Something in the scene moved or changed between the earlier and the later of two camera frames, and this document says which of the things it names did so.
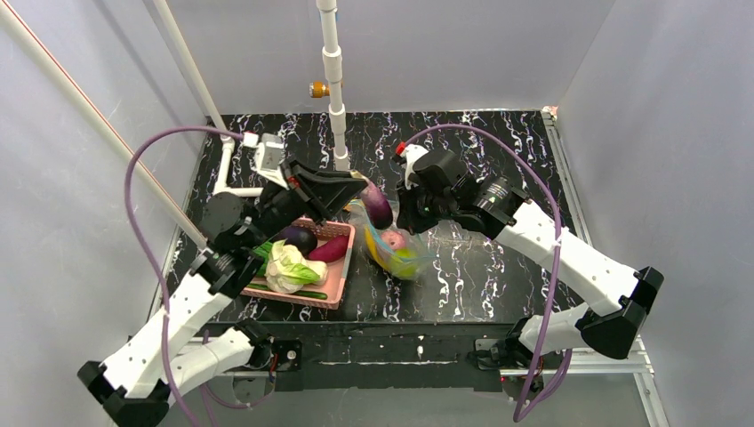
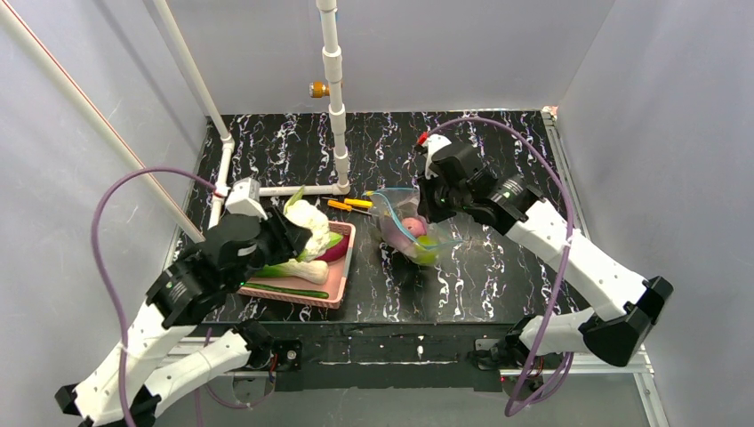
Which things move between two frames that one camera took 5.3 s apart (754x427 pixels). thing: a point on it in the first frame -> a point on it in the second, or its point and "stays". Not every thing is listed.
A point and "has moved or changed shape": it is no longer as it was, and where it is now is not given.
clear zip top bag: (392, 249) has moved or changed shape
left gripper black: (298, 192) -> (282, 233)
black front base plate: (383, 355) stays
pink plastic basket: (337, 268) stays
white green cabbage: (288, 269) -> (311, 219)
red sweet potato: (331, 252) stays
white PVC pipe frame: (18, 21) stays
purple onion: (393, 239) has moved or changed shape
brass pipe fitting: (318, 90) stays
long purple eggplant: (378, 206) -> (397, 238)
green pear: (405, 261) -> (426, 249)
